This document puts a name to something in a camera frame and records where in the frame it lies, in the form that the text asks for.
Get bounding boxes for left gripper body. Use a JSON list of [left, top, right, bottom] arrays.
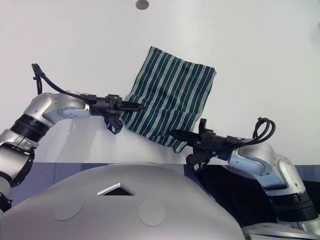
[[89, 93, 124, 118]]

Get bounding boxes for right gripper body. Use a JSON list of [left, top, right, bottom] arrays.
[[191, 118, 230, 161]]

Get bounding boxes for green striped T-shirt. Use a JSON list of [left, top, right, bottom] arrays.
[[119, 45, 217, 154]]

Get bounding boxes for robot body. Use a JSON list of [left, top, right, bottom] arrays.
[[0, 162, 248, 240]]

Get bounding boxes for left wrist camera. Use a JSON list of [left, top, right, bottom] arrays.
[[103, 115, 124, 135]]

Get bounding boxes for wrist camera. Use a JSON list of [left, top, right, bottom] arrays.
[[103, 115, 124, 135], [187, 151, 211, 172]]

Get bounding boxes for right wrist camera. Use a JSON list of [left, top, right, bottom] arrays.
[[187, 151, 211, 172]]

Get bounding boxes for black cable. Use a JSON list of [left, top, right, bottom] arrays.
[[31, 63, 97, 104], [226, 117, 276, 147]]

